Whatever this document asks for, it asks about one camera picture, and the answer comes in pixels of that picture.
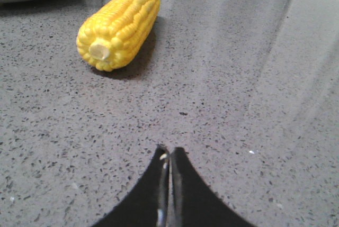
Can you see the yellow corn cob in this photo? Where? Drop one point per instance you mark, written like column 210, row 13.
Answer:
column 111, row 38

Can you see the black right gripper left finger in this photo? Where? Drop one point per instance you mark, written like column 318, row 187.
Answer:
column 147, row 203

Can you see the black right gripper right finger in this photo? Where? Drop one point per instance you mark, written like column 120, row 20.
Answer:
column 195, row 204

